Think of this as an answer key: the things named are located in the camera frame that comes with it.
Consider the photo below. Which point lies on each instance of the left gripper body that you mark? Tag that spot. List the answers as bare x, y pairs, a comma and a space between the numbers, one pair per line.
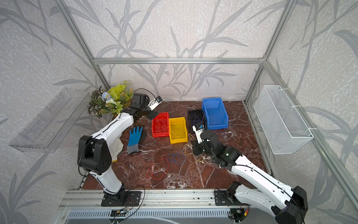
146, 110

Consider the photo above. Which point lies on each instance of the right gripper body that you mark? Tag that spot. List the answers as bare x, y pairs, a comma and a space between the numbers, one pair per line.
199, 148

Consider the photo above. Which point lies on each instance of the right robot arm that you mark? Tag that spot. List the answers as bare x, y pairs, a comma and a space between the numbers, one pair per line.
286, 204

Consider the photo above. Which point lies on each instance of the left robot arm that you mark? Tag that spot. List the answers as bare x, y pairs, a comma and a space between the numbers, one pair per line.
94, 151

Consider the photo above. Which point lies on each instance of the red plastic bin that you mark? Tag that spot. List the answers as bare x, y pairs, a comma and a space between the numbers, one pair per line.
160, 125

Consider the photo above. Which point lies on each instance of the yellow plastic bin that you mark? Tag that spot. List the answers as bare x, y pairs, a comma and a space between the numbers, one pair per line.
177, 130

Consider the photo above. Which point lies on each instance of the black plastic bin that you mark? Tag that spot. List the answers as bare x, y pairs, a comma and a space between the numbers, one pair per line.
195, 117

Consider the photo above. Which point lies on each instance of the artificial plant in vase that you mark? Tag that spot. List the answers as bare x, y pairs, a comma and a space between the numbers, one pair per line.
112, 101

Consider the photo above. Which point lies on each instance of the blue grey work glove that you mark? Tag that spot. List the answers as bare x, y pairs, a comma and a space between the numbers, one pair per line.
136, 136

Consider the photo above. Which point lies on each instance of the blue plastic bin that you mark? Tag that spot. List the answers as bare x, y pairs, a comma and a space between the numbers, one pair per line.
215, 113

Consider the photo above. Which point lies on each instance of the white knit work glove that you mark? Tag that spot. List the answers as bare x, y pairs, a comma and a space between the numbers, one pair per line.
116, 148

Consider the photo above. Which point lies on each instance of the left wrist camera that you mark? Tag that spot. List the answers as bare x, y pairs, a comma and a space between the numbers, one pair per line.
154, 103

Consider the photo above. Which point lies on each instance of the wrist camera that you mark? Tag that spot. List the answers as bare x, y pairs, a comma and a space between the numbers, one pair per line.
198, 129
154, 103

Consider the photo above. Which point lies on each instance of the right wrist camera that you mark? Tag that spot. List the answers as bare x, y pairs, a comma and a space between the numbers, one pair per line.
198, 129

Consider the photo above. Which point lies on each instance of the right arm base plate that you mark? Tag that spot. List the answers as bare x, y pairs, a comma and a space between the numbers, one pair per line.
222, 198

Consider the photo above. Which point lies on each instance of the white wire mesh basket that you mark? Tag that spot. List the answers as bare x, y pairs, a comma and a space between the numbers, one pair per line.
284, 127

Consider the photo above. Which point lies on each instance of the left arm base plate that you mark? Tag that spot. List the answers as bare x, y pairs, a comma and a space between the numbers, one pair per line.
131, 197

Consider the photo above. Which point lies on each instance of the clear plastic wall shelf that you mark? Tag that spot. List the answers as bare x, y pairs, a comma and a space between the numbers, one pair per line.
48, 129

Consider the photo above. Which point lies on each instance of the aluminium front rail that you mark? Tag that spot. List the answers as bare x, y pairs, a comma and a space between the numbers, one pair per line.
178, 198

